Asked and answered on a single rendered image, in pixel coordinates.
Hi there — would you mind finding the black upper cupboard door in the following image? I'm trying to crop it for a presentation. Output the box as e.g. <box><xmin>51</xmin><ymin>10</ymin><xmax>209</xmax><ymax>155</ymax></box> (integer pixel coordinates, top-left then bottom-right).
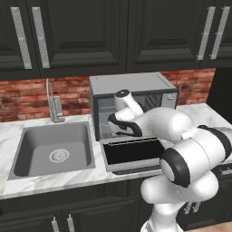
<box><xmin>126</xmin><ymin>0</ymin><xmax>218</xmax><ymax>73</ymax></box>
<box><xmin>200</xmin><ymin>0</ymin><xmax>232</xmax><ymax>69</ymax></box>
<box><xmin>25</xmin><ymin>0</ymin><xmax>130</xmax><ymax>79</ymax></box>
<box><xmin>0</xmin><ymin>0</ymin><xmax>42</xmax><ymax>82</ymax></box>

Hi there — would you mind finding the silver lower cupboard handle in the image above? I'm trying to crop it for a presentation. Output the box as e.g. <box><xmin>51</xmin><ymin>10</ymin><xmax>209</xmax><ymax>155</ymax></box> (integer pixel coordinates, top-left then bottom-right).
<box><xmin>66</xmin><ymin>213</ymin><xmax>76</xmax><ymax>232</ymax></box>
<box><xmin>50</xmin><ymin>215</ymin><xmax>61</xmax><ymax>232</ymax></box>
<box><xmin>183</xmin><ymin>201</ymin><xmax>202</xmax><ymax>215</ymax></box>

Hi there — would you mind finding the silver cupboard handle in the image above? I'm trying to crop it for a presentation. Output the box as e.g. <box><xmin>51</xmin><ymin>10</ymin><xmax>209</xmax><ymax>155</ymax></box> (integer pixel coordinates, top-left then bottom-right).
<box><xmin>197</xmin><ymin>5</ymin><xmax>217</xmax><ymax>61</ymax></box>
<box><xmin>183</xmin><ymin>201</ymin><xmax>202</xmax><ymax>215</ymax></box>
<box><xmin>31</xmin><ymin>6</ymin><xmax>51</xmax><ymax>70</ymax></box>
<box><xmin>209</xmin><ymin>5</ymin><xmax>231</xmax><ymax>61</ymax></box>
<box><xmin>10</xmin><ymin>6</ymin><xmax>33</xmax><ymax>71</ymax></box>
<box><xmin>50</xmin><ymin>215</ymin><xmax>61</xmax><ymax>232</ymax></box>
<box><xmin>66</xmin><ymin>213</ymin><xmax>76</xmax><ymax>232</ymax></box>

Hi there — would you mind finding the grey toaster oven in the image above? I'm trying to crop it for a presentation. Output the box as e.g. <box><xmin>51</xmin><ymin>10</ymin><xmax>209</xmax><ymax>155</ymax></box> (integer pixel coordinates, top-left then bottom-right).
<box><xmin>89</xmin><ymin>72</ymin><xmax>179</xmax><ymax>142</ymax></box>

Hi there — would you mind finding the silver tap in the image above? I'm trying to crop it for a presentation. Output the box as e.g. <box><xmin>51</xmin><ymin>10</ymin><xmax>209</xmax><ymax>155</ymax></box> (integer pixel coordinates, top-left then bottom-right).
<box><xmin>45</xmin><ymin>77</ymin><xmax>66</xmax><ymax>124</ymax></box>

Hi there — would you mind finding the grey steel sink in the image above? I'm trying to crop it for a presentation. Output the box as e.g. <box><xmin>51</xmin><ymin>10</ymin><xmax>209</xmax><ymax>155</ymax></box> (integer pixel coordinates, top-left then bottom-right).
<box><xmin>7</xmin><ymin>121</ymin><xmax>97</xmax><ymax>181</ymax></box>

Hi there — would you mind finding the silver upper cupboard handle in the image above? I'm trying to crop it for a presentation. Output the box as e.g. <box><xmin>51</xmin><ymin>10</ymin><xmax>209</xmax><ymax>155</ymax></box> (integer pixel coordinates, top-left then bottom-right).
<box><xmin>10</xmin><ymin>6</ymin><xmax>33</xmax><ymax>71</ymax></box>
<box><xmin>31</xmin><ymin>6</ymin><xmax>51</xmax><ymax>70</ymax></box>
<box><xmin>209</xmin><ymin>5</ymin><xmax>231</xmax><ymax>61</ymax></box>
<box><xmin>197</xmin><ymin>5</ymin><xmax>217</xmax><ymax>61</ymax></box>

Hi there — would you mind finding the toaster oven glass door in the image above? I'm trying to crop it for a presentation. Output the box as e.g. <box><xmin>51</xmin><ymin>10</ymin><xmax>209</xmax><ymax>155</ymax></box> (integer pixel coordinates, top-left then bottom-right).
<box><xmin>99</xmin><ymin>136</ymin><xmax>167</xmax><ymax>176</ymax></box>

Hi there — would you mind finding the black cupboard door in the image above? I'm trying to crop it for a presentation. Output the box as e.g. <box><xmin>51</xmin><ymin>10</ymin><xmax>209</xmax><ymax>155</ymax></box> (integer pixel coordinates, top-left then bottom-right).
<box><xmin>200</xmin><ymin>0</ymin><xmax>232</xmax><ymax>69</ymax></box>
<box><xmin>25</xmin><ymin>0</ymin><xmax>130</xmax><ymax>79</ymax></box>
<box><xmin>176</xmin><ymin>175</ymin><xmax>232</xmax><ymax>231</ymax></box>
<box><xmin>0</xmin><ymin>0</ymin><xmax>42</xmax><ymax>82</ymax></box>
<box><xmin>0</xmin><ymin>209</ymin><xmax>63</xmax><ymax>232</ymax></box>
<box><xmin>61</xmin><ymin>195</ymin><xmax>142</xmax><ymax>232</ymax></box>
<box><xmin>126</xmin><ymin>0</ymin><xmax>218</xmax><ymax>73</ymax></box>

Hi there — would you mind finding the silver toaster oven timer knob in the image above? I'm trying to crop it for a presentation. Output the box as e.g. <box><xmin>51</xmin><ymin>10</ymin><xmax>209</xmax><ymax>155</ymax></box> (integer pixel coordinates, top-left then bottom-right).
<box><xmin>167</xmin><ymin>92</ymin><xmax>178</xmax><ymax>102</ymax></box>

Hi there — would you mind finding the black lower cupboard door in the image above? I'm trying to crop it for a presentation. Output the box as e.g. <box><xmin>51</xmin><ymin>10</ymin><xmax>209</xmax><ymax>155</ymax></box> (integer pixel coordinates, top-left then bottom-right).
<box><xmin>61</xmin><ymin>195</ymin><xmax>142</xmax><ymax>232</ymax></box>
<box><xmin>0</xmin><ymin>209</ymin><xmax>63</xmax><ymax>232</ymax></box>
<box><xmin>176</xmin><ymin>175</ymin><xmax>232</xmax><ymax>231</ymax></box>

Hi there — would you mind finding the toaster oven wire rack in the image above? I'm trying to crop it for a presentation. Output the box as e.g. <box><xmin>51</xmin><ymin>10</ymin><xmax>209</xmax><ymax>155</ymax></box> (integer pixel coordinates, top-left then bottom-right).
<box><xmin>99</xmin><ymin>121</ymin><xmax>158</xmax><ymax>140</ymax></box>

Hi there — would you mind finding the silver drawer handle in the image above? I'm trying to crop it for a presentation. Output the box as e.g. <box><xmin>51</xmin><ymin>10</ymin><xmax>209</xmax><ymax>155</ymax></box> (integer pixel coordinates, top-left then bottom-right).
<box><xmin>219</xmin><ymin>167</ymin><xmax>232</xmax><ymax>177</ymax></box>

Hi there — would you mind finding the black tall cupboard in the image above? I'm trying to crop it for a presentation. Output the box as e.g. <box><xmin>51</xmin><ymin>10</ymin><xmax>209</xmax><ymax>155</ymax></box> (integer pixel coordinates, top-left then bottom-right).
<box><xmin>207</xmin><ymin>66</ymin><xmax>232</xmax><ymax>125</ymax></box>

